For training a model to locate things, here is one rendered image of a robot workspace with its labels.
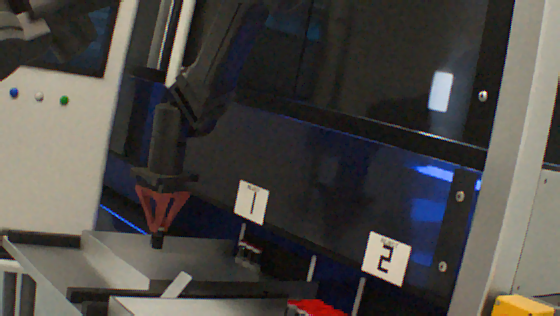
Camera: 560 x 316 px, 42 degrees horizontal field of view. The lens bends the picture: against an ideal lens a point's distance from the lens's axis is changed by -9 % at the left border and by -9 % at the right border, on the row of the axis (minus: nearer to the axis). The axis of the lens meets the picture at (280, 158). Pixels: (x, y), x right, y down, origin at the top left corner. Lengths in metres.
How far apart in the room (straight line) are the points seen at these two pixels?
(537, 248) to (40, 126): 1.06
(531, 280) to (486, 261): 0.12
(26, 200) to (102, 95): 0.29
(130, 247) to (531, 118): 0.78
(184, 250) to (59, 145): 0.39
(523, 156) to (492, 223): 0.10
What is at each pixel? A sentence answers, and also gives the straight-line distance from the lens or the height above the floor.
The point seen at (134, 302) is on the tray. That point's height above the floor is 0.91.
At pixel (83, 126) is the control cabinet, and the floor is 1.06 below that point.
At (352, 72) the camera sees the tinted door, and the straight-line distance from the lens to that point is 1.27.
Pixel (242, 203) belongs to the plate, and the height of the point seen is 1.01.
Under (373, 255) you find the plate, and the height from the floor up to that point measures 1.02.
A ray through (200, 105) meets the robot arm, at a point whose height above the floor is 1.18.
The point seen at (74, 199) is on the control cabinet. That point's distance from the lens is 1.74.
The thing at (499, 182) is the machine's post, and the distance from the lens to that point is 1.04.
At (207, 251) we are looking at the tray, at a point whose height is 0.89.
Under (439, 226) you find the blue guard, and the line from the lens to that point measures 1.10.
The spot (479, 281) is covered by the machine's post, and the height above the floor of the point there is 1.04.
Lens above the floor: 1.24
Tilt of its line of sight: 6 degrees down
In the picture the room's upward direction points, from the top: 12 degrees clockwise
